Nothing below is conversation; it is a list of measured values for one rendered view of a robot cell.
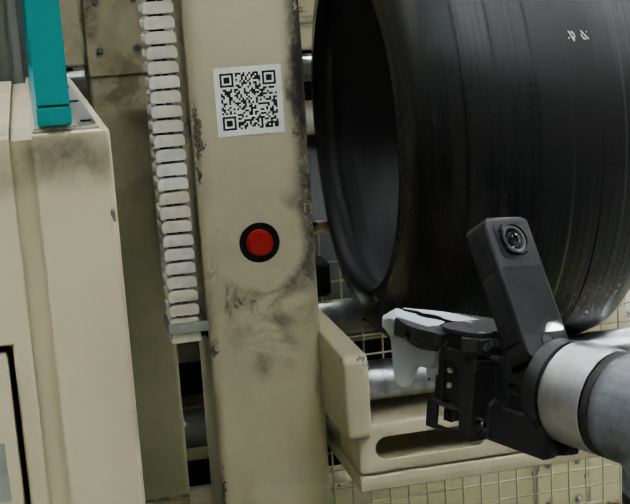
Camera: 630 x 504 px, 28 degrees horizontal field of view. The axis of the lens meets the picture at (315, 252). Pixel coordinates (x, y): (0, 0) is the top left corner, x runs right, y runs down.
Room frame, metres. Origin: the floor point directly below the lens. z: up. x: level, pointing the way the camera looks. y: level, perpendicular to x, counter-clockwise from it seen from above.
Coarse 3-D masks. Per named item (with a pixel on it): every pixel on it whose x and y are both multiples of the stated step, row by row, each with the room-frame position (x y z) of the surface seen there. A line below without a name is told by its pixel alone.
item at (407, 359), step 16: (384, 320) 1.01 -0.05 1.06; (416, 320) 0.97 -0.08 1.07; (432, 320) 0.97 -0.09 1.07; (400, 352) 0.98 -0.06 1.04; (416, 352) 0.97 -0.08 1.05; (432, 352) 0.95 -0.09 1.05; (400, 368) 0.98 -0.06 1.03; (416, 368) 0.97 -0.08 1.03; (432, 368) 0.95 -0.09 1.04; (400, 384) 0.98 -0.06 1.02
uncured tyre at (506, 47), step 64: (320, 0) 1.61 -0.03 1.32; (384, 0) 1.34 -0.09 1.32; (448, 0) 1.28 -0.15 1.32; (512, 0) 1.29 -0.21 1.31; (576, 0) 1.30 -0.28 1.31; (320, 64) 1.67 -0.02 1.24; (384, 64) 1.77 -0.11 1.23; (448, 64) 1.26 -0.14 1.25; (512, 64) 1.26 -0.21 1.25; (576, 64) 1.27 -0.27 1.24; (320, 128) 1.69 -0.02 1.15; (384, 128) 1.77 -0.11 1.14; (448, 128) 1.25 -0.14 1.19; (512, 128) 1.24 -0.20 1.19; (576, 128) 1.26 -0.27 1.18; (384, 192) 1.74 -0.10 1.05; (448, 192) 1.25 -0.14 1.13; (512, 192) 1.25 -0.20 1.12; (576, 192) 1.26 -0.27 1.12; (384, 256) 1.68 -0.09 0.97; (448, 256) 1.27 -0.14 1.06; (576, 256) 1.29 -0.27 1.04; (576, 320) 1.37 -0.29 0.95
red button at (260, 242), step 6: (252, 234) 1.38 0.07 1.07; (258, 234) 1.38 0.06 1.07; (264, 234) 1.38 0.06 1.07; (246, 240) 1.38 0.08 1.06; (252, 240) 1.38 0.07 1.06; (258, 240) 1.38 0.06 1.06; (264, 240) 1.38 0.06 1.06; (270, 240) 1.38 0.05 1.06; (252, 246) 1.38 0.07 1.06; (258, 246) 1.38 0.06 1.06; (264, 246) 1.38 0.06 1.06; (270, 246) 1.38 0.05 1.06; (252, 252) 1.38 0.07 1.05; (258, 252) 1.38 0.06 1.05; (264, 252) 1.38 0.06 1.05
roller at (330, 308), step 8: (320, 304) 1.63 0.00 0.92; (328, 304) 1.62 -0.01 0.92; (336, 304) 1.62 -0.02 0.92; (344, 304) 1.62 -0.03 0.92; (352, 304) 1.63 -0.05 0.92; (328, 312) 1.61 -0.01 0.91; (336, 312) 1.61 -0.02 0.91; (344, 312) 1.62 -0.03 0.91; (352, 312) 1.62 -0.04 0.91; (336, 320) 1.61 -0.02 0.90; (344, 320) 1.61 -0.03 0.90; (352, 320) 1.61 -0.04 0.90; (360, 320) 1.62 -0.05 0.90; (344, 328) 1.61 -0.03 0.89; (352, 328) 1.62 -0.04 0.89; (360, 328) 1.62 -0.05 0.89; (368, 328) 1.62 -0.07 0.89
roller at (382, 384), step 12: (576, 336) 1.40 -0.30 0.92; (588, 336) 1.40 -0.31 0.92; (600, 336) 1.40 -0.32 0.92; (612, 336) 1.40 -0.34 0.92; (624, 336) 1.40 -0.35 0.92; (624, 348) 1.40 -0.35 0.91; (372, 360) 1.36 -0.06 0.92; (384, 360) 1.35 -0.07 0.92; (372, 372) 1.34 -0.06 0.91; (384, 372) 1.34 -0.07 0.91; (420, 372) 1.34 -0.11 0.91; (372, 384) 1.33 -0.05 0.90; (384, 384) 1.33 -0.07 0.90; (396, 384) 1.34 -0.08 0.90; (420, 384) 1.34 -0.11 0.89; (432, 384) 1.35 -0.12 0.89; (372, 396) 1.33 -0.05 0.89; (384, 396) 1.34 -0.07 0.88; (396, 396) 1.35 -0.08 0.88
